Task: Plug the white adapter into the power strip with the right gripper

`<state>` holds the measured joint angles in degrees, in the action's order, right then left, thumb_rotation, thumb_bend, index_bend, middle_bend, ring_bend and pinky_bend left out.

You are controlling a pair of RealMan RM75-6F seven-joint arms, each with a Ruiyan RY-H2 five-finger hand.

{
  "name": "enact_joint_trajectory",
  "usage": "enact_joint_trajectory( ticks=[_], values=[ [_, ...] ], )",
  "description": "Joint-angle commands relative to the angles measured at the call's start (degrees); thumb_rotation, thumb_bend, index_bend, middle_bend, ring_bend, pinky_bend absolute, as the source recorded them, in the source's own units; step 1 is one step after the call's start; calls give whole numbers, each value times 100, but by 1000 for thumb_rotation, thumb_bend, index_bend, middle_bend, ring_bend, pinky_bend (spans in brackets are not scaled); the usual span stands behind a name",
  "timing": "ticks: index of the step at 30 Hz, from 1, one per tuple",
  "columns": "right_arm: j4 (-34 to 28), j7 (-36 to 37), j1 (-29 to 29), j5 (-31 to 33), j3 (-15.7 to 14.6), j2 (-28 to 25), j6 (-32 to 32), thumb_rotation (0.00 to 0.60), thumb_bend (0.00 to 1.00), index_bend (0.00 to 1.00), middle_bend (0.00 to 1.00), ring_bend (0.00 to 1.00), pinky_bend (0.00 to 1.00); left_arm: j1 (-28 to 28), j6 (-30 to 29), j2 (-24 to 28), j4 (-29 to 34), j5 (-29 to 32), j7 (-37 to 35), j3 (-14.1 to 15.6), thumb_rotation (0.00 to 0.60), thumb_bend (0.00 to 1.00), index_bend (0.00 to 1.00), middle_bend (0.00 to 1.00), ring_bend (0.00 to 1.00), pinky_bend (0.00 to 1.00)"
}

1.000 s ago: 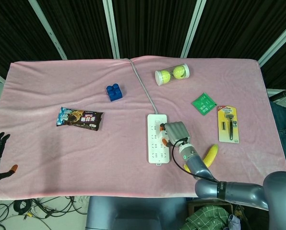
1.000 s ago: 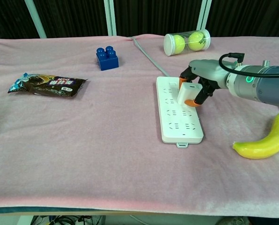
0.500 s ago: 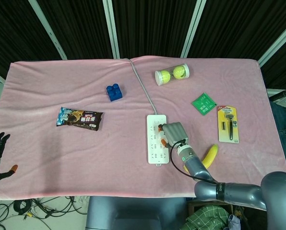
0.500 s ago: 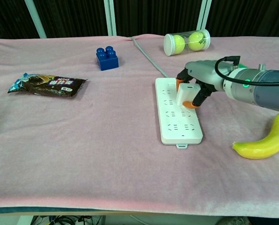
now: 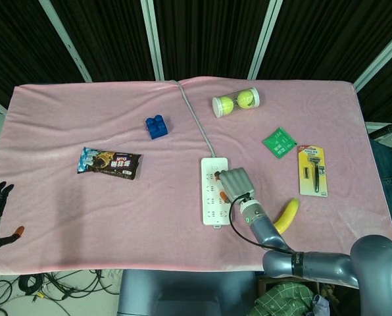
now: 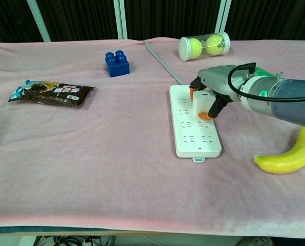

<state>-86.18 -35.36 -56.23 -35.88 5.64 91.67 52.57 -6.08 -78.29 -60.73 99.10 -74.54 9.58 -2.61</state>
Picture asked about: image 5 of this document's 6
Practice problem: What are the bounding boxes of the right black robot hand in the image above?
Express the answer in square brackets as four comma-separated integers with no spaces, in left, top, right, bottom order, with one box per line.
[214,167,257,203]

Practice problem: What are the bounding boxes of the white power strip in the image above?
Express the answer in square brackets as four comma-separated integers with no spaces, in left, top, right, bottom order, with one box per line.
[201,157,232,228]

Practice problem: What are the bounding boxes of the green sachet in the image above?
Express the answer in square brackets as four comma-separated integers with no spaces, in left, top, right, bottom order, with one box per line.
[262,126,299,159]

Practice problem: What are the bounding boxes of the yellow banana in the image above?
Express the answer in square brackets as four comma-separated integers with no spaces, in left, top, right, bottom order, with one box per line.
[273,197,300,235]

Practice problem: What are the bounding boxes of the yellow razor blister pack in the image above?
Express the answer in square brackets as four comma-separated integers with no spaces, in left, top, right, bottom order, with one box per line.
[297,144,329,198]

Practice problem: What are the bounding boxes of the clear tennis ball tube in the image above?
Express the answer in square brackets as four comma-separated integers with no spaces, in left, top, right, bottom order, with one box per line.
[211,87,261,118]

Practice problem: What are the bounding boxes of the plain yellow tennis ball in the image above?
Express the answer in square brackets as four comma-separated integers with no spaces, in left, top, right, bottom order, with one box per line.
[218,95,235,115]

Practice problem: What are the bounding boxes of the printed yellow tennis ball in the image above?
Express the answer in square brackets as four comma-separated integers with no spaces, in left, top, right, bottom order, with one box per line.
[237,91,255,109]

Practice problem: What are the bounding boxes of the blue building block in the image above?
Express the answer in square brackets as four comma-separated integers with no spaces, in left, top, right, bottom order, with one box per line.
[145,114,170,140]

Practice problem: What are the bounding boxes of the grey robot torso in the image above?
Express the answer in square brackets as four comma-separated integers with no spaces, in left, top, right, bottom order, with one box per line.
[118,269,258,316]

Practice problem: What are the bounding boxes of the pink blanket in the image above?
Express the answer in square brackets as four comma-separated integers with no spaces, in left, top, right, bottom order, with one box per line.
[0,76,392,274]

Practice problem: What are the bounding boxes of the brown chocolate snack packet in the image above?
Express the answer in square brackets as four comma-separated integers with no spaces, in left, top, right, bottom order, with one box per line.
[76,146,143,181]

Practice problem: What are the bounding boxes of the green checkered cloth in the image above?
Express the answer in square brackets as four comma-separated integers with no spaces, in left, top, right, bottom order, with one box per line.
[253,281,318,316]

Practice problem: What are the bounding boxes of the black pleated curtain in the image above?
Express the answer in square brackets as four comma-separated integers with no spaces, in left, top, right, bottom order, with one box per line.
[0,0,392,124]

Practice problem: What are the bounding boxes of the dark blue clothing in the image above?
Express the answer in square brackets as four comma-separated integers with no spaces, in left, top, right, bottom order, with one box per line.
[368,138,392,231]

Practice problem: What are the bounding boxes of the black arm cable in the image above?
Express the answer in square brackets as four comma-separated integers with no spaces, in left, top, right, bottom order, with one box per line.
[228,196,294,255]

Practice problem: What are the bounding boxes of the white power cable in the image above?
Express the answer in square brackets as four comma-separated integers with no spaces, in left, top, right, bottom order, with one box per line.
[169,78,217,159]

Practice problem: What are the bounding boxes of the black floor cables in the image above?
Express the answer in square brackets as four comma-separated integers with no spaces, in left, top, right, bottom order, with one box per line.
[0,269,121,316]

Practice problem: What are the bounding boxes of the white frame post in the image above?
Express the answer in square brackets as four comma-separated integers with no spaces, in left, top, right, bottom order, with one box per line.
[141,0,166,81]
[353,24,392,95]
[247,0,283,79]
[43,0,92,83]

